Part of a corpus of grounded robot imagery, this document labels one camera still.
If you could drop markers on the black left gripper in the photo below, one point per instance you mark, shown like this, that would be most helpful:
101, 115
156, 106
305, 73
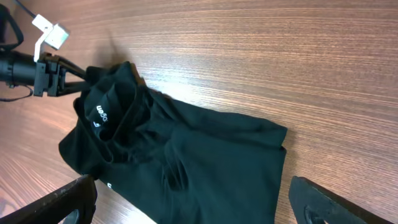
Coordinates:
50, 75

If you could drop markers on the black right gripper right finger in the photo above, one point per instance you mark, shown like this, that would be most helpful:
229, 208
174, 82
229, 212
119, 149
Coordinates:
314, 204

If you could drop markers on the black t-shirt with white logo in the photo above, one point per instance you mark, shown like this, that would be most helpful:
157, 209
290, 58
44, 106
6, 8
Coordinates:
176, 162

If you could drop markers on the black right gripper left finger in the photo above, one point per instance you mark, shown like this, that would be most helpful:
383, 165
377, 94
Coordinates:
72, 203

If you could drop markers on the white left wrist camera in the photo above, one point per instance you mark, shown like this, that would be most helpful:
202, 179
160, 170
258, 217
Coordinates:
53, 35

